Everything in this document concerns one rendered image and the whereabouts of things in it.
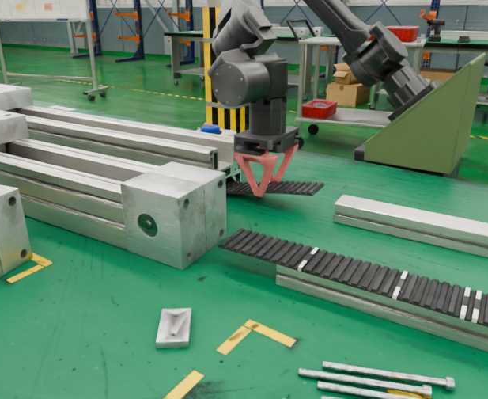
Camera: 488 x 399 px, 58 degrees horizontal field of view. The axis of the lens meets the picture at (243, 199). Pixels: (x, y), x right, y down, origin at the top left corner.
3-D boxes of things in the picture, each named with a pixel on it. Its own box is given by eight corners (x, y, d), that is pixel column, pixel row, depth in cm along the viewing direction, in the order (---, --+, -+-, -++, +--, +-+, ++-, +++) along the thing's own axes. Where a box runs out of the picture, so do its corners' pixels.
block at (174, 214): (236, 229, 63) (236, 167, 59) (183, 270, 53) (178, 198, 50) (185, 216, 67) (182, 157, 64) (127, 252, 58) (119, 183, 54)
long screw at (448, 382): (451, 384, 37) (453, 374, 37) (453, 393, 36) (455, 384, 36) (323, 365, 39) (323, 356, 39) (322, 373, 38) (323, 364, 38)
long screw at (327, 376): (429, 392, 36) (430, 382, 36) (430, 401, 35) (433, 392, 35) (299, 371, 39) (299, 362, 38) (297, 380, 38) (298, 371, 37)
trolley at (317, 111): (413, 143, 388) (432, 19, 348) (407, 161, 341) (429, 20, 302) (299, 132, 425) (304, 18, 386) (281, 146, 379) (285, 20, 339)
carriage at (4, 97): (35, 116, 105) (30, 87, 103) (-9, 126, 96) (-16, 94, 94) (-5, 109, 113) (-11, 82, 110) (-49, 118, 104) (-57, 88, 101)
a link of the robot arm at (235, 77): (258, 5, 65) (225, 47, 70) (206, 4, 56) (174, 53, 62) (306, 69, 63) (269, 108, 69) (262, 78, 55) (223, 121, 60)
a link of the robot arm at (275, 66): (296, 53, 65) (262, 51, 68) (270, 56, 60) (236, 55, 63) (293, 100, 67) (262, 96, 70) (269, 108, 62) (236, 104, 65)
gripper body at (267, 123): (232, 147, 67) (232, 97, 64) (264, 133, 75) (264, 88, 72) (270, 153, 64) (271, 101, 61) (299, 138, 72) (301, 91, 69)
